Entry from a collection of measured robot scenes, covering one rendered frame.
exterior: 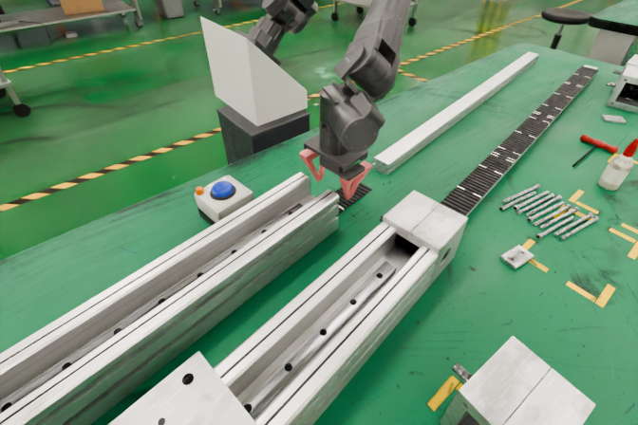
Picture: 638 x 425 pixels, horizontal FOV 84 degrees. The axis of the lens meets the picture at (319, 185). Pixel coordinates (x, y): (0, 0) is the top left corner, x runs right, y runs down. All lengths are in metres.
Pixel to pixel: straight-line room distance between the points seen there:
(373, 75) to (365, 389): 0.43
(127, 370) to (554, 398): 0.47
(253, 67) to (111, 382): 0.69
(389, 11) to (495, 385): 0.51
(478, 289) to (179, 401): 0.45
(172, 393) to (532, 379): 0.36
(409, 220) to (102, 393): 0.46
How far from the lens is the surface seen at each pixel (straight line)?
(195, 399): 0.40
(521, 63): 1.50
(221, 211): 0.65
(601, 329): 0.69
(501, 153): 0.91
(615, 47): 2.54
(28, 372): 0.57
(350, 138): 0.51
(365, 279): 0.55
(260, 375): 0.49
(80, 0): 5.21
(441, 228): 0.58
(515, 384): 0.47
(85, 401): 0.54
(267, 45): 0.97
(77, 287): 0.71
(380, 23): 0.60
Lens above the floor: 1.27
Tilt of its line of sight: 39 degrees down
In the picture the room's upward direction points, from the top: straight up
